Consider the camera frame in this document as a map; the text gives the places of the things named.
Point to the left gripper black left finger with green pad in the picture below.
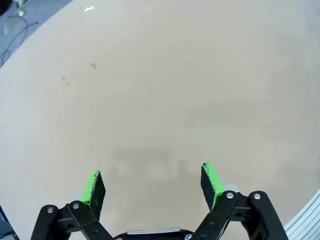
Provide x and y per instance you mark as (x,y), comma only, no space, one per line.
(93,190)

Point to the aluminium profile frame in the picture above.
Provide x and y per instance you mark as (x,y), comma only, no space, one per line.
(303,220)

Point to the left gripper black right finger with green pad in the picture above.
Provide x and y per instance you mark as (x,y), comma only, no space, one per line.
(211,185)

